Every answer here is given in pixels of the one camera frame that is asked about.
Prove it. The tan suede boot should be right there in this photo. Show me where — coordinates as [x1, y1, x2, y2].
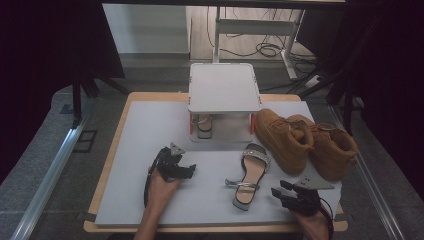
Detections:
[253, 108, 315, 176]
[287, 114, 359, 183]

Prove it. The aluminium rail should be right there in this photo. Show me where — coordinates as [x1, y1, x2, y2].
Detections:
[328, 104, 406, 240]
[9, 99, 96, 240]

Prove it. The dark curtain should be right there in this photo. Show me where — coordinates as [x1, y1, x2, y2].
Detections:
[296, 0, 424, 198]
[0, 0, 126, 184]

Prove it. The black metal stand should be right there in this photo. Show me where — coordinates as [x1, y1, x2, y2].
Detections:
[289, 13, 384, 134]
[71, 73, 131, 128]

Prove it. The white power strip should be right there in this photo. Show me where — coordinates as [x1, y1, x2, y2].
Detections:
[304, 74, 323, 89]

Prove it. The white shoe rack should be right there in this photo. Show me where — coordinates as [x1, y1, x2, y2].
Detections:
[186, 62, 263, 145]

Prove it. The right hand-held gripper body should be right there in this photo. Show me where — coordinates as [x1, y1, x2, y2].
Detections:
[284, 175, 335, 217]

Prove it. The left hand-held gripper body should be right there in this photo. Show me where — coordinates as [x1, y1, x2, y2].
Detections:
[154, 142, 188, 183]

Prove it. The silver strap heeled sandal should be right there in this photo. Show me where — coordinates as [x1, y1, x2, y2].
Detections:
[224, 143, 272, 212]
[191, 114, 214, 140]

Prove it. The white metal desk frame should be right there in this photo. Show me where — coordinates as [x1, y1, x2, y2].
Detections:
[213, 6, 306, 81]

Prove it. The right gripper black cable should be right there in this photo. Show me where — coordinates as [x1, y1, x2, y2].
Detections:
[318, 196, 336, 240]

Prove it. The person's right hand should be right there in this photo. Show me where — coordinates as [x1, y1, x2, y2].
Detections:
[292, 204, 331, 240]

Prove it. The black floor cable bundle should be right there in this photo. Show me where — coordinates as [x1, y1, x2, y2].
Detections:
[205, 6, 318, 68]

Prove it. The white cabinet panel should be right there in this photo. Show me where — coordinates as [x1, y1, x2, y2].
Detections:
[101, 3, 191, 54]

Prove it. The person's left hand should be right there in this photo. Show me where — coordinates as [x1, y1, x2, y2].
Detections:
[146, 168, 184, 210]

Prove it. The white foam board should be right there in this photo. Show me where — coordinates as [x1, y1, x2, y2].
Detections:
[94, 99, 343, 228]

